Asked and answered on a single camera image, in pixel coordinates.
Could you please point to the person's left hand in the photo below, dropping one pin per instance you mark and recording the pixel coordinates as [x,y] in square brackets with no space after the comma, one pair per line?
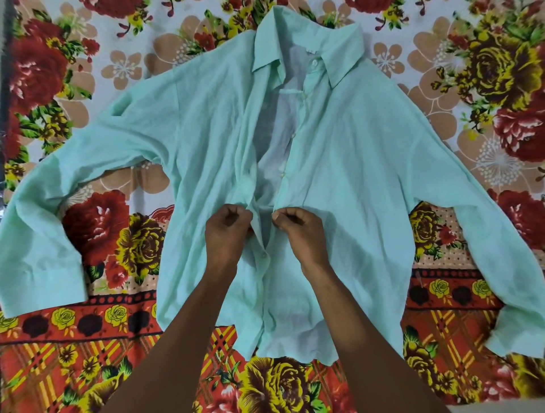
[225,240]

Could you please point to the person's right hand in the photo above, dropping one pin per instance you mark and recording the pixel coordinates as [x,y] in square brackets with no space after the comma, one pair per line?
[304,242]

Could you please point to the mint green shirt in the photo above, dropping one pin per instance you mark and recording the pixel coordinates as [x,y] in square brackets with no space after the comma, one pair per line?
[362,170]

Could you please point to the person's left forearm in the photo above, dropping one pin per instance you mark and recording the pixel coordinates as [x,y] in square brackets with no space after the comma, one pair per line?
[179,353]

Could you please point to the person's right forearm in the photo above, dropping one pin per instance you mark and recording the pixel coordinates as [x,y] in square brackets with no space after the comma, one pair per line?
[374,349]

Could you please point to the floral bedsheet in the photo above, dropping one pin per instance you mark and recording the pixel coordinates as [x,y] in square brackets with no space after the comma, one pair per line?
[85,361]

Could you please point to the dark mattress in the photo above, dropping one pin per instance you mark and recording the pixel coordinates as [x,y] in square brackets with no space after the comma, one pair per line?
[6,51]

